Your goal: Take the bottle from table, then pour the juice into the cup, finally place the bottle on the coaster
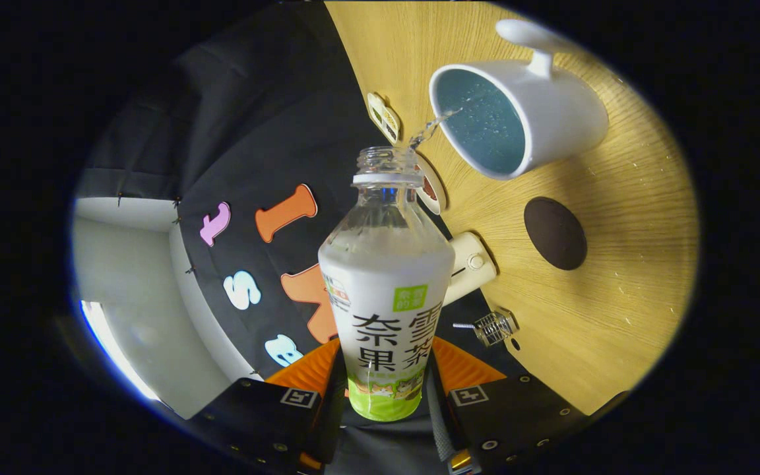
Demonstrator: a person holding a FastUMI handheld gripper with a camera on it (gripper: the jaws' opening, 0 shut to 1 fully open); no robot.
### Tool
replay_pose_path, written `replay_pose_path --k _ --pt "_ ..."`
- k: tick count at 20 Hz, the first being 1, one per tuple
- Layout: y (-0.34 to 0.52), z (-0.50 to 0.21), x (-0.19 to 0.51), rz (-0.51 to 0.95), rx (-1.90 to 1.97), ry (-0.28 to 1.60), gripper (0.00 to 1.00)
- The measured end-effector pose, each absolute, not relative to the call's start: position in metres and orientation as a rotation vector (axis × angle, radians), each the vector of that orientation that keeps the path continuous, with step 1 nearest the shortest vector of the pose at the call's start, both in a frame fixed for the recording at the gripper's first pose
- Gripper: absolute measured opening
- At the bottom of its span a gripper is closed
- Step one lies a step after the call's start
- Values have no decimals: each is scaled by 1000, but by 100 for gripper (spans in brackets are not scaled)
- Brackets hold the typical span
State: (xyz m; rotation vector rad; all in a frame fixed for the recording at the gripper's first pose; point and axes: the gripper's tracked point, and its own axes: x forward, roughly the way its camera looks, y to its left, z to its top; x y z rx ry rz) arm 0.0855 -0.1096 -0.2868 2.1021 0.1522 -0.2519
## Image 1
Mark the large ceiling light panel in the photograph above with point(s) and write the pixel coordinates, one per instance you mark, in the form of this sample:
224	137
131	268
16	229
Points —
113	353

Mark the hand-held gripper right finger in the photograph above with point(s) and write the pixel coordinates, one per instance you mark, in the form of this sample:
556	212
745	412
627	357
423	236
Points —
437	409

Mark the white cup blue inside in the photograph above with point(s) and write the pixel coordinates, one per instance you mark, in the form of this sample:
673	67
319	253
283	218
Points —
565	112

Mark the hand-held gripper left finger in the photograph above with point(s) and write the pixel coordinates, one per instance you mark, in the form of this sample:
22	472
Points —
334	422

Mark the white plate with red powder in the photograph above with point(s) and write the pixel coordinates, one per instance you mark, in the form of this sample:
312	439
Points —
434	191

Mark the white divided spice dish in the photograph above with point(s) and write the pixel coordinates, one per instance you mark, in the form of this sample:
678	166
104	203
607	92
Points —
384	119

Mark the wooden table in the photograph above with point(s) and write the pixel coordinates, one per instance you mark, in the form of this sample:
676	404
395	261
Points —
617	316

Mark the dark brown round coaster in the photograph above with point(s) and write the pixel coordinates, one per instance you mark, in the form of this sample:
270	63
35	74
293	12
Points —
555	233

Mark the clear juice bottle white label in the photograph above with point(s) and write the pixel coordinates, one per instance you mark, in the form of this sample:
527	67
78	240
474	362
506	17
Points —
386	284

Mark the white toaster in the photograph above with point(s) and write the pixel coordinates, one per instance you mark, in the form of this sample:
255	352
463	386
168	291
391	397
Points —
469	267

